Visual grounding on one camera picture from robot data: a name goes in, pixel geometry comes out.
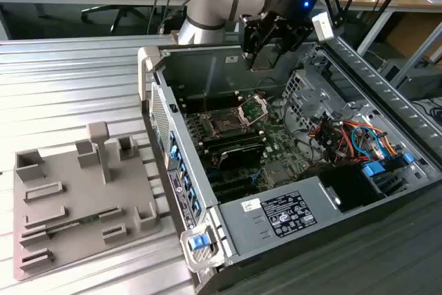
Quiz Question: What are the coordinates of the black graphics card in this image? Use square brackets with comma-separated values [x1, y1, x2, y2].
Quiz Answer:
[209, 142, 267, 171]

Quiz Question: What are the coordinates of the grey computer case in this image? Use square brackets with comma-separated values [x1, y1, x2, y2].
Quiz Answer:
[378, 56, 442, 101]

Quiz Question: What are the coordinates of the black expansion slot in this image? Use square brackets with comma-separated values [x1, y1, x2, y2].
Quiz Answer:
[206, 169, 259, 191]
[212, 182, 262, 203]

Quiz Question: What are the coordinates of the blue case latch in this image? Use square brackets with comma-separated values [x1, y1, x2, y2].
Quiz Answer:
[189, 234, 211, 251]

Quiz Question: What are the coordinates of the open grey PC case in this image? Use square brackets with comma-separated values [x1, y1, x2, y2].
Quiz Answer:
[137, 30, 442, 295]

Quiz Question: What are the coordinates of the orange data wire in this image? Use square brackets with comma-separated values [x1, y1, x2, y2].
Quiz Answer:
[340, 120, 401, 158]

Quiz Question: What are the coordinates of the blue disk carrier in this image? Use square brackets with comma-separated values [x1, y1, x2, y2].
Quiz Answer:
[361, 160, 387, 181]

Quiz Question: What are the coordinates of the grey parts rack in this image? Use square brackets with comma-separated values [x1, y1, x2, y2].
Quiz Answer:
[12, 121, 163, 282]

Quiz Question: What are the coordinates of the CPU socket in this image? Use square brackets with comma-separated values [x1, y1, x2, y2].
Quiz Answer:
[203, 112, 247, 140]

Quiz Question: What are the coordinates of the silver chipset heatsink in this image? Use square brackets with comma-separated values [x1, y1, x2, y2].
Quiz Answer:
[262, 160, 291, 186]

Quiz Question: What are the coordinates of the green RAM stick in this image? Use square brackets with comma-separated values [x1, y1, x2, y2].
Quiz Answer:
[44, 214, 104, 232]

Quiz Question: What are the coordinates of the thick black wire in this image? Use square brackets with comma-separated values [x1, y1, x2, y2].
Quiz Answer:
[280, 96, 324, 163]

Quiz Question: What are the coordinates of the multicolour power wire bundle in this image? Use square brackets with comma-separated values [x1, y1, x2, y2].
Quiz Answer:
[309, 117, 372, 168]

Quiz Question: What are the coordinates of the silver perforated drive cage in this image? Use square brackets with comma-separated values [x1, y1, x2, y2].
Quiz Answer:
[280, 68, 349, 130]

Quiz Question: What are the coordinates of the blue data wire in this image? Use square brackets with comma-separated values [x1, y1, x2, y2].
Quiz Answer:
[350, 124, 386, 160]

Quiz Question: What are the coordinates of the grey power supply unit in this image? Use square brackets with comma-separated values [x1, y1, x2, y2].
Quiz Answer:
[219, 175, 341, 258]

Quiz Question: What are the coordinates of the green motherboard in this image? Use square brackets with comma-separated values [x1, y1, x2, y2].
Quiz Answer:
[182, 91, 334, 206]

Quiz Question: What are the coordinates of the black office chair base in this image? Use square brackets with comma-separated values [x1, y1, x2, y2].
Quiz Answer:
[81, 3, 151, 35]

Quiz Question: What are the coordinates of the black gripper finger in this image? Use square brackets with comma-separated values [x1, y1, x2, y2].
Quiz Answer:
[276, 21, 303, 55]
[240, 14, 277, 68]

